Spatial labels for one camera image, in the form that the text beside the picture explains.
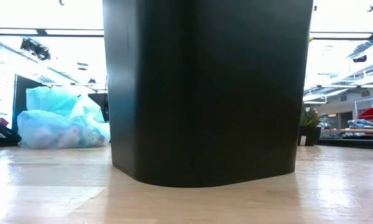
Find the small potted plant black pot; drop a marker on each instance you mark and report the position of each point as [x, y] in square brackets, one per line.
[309, 135]

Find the wooden workbench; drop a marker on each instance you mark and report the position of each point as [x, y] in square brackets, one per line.
[354, 131]

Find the black partition panel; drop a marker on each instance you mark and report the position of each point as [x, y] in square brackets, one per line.
[20, 102]

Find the black ceiling fixture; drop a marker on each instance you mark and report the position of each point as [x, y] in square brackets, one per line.
[35, 49]

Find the black trash bin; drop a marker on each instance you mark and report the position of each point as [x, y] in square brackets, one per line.
[205, 93]

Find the grey blue bundle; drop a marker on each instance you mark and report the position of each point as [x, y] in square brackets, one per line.
[363, 124]

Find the blue trash bag liner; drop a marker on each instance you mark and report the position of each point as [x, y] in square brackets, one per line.
[49, 130]

